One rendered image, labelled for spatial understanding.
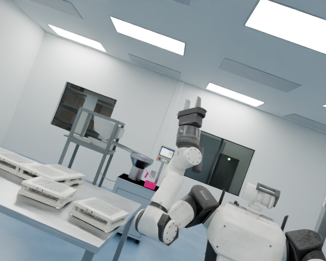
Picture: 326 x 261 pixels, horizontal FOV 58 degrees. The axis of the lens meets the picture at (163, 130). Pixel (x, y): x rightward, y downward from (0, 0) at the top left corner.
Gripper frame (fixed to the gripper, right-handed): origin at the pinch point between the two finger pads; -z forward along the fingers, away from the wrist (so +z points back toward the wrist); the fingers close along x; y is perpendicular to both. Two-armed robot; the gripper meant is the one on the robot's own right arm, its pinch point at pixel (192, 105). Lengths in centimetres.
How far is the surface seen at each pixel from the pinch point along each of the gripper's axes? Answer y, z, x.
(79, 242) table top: -2, 56, -56
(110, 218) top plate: -21, 42, -60
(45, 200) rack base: 2, 38, -91
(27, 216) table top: 16, 49, -75
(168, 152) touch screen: -231, -91, -218
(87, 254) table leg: -7, 60, -55
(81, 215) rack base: -12, 43, -74
